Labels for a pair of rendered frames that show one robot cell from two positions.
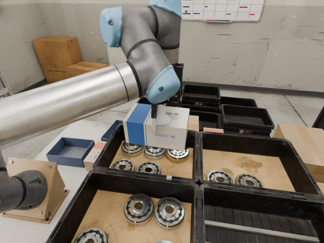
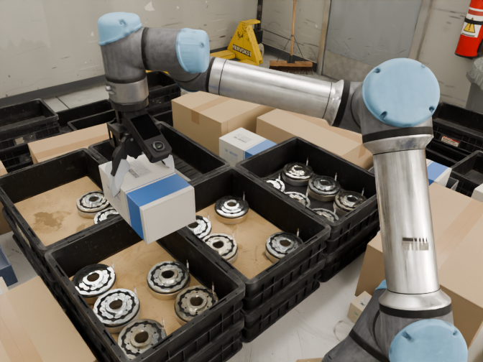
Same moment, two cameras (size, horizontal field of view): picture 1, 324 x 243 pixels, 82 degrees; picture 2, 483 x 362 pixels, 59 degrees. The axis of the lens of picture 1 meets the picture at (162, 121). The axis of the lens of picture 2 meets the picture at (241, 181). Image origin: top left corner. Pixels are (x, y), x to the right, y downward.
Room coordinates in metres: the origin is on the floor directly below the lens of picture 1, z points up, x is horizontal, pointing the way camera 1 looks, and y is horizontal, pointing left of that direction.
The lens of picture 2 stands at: (0.98, 0.64, 1.66)
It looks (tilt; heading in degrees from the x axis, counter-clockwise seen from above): 35 degrees down; 218
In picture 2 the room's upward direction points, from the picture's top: 1 degrees clockwise
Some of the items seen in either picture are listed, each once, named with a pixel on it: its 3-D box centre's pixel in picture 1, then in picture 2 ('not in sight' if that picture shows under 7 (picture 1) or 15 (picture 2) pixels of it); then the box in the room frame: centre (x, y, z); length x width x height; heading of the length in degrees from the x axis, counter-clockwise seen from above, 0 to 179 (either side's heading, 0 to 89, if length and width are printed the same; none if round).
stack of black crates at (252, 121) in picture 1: (239, 134); not in sight; (1.37, -0.73, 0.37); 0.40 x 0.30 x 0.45; 78
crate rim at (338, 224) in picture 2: not in sight; (312, 177); (-0.01, 0.14, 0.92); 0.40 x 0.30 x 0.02; 81
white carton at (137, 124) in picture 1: (157, 125); (146, 193); (0.52, 0.01, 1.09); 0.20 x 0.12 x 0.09; 78
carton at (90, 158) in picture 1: (102, 156); not in sight; (0.72, 0.32, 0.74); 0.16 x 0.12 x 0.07; 169
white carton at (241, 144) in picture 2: not in sight; (249, 152); (-0.11, -0.18, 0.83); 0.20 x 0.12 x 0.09; 86
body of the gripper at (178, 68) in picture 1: (167, 83); (131, 124); (0.51, -0.02, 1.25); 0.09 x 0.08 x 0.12; 78
